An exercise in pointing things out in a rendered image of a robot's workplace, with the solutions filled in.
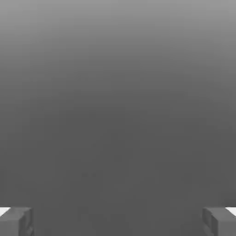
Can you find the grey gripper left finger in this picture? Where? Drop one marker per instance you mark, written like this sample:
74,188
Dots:
14,222

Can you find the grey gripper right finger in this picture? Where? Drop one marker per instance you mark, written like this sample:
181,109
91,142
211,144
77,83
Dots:
221,222

